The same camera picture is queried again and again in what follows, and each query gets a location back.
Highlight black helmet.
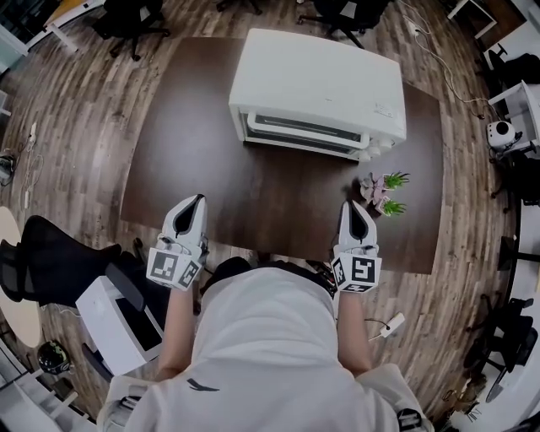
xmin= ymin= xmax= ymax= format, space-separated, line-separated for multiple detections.
xmin=36 ymin=341 xmax=71 ymax=375

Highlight white cable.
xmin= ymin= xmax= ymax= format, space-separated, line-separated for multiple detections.
xmin=400 ymin=3 xmax=490 ymax=122

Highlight white oven door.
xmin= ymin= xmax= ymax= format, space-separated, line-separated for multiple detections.
xmin=246 ymin=110 xmax=365 ymax=154

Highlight white round device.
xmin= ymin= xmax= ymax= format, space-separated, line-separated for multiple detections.
xmin=485 ymin=120 xmax=522 ymax=149

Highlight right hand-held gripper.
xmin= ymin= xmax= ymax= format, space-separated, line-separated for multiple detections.
xmin=330 ymin=200 xmax=383 ymax=294

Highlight wooden desk with white legs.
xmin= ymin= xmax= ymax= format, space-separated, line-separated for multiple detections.
xmin=41 ymin=0 xmax=106 ymax=54

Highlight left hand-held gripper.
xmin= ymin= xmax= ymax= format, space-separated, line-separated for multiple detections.
xmin=145 ymin=193 xmax=211 ymax=292

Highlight person's black trousers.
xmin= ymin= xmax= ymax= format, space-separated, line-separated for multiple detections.
xmin=201 ymin=256 xmax=259 ymax=296

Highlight black mesh office chair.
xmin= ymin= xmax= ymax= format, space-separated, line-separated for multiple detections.
xmin=0 ymin=214 xmax=147 ymax=383

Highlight person's left forearm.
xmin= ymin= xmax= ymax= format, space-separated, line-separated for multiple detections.
xmin=156 ymin=289 xmax=199 ymax=383

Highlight person's white shirt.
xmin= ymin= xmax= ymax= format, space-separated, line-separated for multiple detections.
xmin=95 ymin=265 xmax=435 ymax=432

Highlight round beige table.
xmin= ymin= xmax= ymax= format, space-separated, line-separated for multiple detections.
xmin=0 ymin=205 xmax=43 ymax=349

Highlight black waist device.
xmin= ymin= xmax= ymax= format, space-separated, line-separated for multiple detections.
xmin=305 ymin=259 xmax=338 ymax=296

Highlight white appliance with dark window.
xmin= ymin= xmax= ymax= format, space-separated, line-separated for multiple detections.
xmin=74 ymin=276 xmax=165 ymax=377

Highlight green plant in white pot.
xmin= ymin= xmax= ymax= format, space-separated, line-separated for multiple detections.
xmin=382 ymin=170 xmax=411 ymax=191
xmin=377 ymin=197 xmax=408 ymax=219

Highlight white toaster oven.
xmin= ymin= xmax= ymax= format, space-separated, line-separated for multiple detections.
xmin=228 ymin=28 xmax=408 ymax=164

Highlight gray bag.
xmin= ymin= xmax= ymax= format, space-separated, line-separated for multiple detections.
xmin=0 ymin=154 xmax=18 ymax=186

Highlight pink plant in white pot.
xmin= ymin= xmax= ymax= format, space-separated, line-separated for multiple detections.
xmin=359 ymin=171 xmax=387 ymax=203

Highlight person's right forearm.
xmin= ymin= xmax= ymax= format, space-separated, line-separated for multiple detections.
xmin=335 ymin=290 xmax=373 ymax=379

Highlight white shelf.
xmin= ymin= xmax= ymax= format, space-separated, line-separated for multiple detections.
xmin=0 ymin=341 xmax=98 ymax=432

